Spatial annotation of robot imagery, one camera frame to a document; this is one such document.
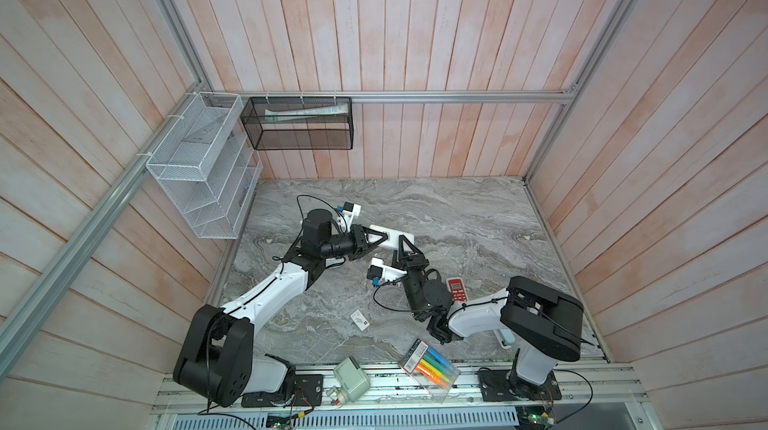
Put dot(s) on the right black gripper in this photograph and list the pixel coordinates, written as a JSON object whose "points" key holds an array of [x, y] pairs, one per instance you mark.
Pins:
{"points": [[413, 263]]}

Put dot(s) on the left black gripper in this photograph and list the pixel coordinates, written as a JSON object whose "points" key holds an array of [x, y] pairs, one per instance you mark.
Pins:
{"points": [[360, 245]]}

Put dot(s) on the white remote with yellow sticker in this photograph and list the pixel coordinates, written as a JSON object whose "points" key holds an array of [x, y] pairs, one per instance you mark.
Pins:
{"points": [[393, 237]]}

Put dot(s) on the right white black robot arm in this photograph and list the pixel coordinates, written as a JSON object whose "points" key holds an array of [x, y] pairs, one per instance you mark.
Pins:
{"points": [[546, 322]]}

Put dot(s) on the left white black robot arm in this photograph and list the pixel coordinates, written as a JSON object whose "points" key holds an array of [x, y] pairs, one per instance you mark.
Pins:
{"points": [[217, 358]]}

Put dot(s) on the red white remote control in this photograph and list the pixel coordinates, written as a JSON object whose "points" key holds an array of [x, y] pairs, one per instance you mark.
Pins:
{"points": [[457, 289]]}

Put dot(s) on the small white card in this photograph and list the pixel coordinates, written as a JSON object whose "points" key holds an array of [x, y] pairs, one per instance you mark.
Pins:
{"points": [[360, 320]]}

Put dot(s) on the clear box of markers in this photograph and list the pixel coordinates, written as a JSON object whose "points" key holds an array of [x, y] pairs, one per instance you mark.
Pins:
{"points": [[429, 370]]}

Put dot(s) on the pale green square device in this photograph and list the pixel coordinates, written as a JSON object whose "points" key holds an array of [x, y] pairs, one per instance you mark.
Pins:
{"points": [[352, 382]]}

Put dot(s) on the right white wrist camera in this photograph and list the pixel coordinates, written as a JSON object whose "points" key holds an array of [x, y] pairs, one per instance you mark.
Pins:
{"points": [[381, 274]]}

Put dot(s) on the black wire mesh basket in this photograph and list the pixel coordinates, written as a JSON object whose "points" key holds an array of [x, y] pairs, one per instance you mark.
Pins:
{"points": [[299, 123]]}

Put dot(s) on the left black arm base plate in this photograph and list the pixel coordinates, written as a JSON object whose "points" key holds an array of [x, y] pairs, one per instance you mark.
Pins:
{"points": [[298, 390]]}

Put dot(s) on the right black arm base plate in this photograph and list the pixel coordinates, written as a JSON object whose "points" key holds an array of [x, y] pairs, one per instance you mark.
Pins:
{"points": [[504, 386]]}

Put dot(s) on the white wire mesh shelf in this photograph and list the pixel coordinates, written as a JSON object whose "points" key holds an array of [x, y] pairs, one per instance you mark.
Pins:
{"points": [[207, 167]]}

